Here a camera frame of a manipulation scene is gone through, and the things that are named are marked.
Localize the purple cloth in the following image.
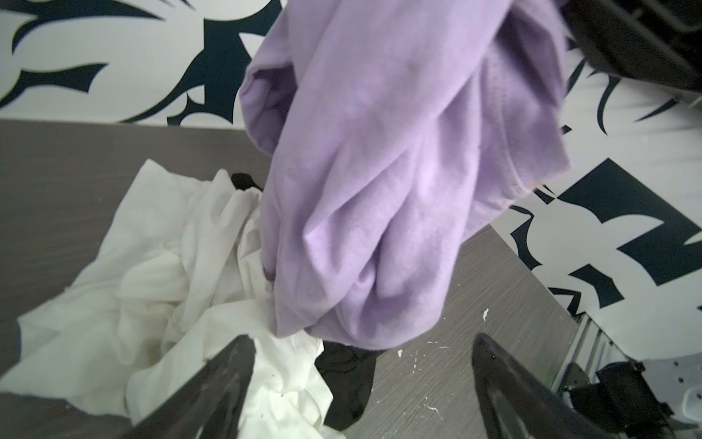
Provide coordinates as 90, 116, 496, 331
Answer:
239, 1, 570, 350

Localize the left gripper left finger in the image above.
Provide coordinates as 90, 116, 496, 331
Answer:
122, 335, 256, 439

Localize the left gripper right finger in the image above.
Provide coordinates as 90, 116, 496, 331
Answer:
472, 333, 609, 439

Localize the white cloth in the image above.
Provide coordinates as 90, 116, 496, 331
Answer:
1, 160, 336, 438

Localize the black cloth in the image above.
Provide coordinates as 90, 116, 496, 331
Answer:
229, 172, 385, 433

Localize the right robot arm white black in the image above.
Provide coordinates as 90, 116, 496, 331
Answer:
561, 0, 701, 93

